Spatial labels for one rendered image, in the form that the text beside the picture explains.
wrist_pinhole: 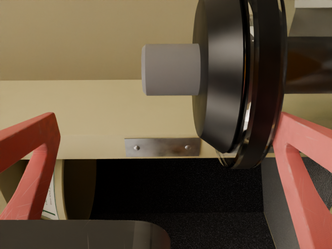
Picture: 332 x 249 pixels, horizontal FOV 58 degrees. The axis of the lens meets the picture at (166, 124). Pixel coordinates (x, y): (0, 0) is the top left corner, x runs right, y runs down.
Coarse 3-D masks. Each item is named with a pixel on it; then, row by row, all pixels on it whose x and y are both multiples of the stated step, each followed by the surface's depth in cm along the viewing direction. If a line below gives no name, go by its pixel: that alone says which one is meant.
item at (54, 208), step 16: (64, 160) 35; (80, 160) 51; (96, 160) 52; (64, 176) 49; (80, 176) 50; (48, 192) 36; (64, 192) 35; (80, 192) 49; (48, 208) 36; (64, 208) 35; (80, 208) 47
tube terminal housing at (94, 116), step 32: (0, 96) 33; (32, 96) 33; (64, 96) 33; (96, 96) 33; (128, 96) 33; (160, 96) 33; (0, 128) 28; (64, 128) 28; (96, 128) 28; (128, 128) 28; (160, 128) 28; (192, 128) 28; (0, 192) 32
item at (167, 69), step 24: (216, 0) 13; (240, 0) 12; (216, 24) 13; (240, 24) 12; (144, 48) 16; (168, 48) 15; (192, 48) 15; (216, 48) 13; (240, 48) 12; (144, 72) 15; (168, 72) 15; (192, 72) 15; (216, 72) 13; (240, 72) 12; (192, 96) 19; (216, 96) 13; (240, 96) 12; (216, 120) 14; (216, 144) 15
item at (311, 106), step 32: (256, 0) 11; (288, 0) 12; (320, 0) 12; (256, 32) 11; (288, 32) 12; (320, 32) 12; (256, 64) 11; (288, 64) 12; (320, 64) 12; (256, 96) 12; (288, 96) 12; (320, 96) 12; (224, 160) 16
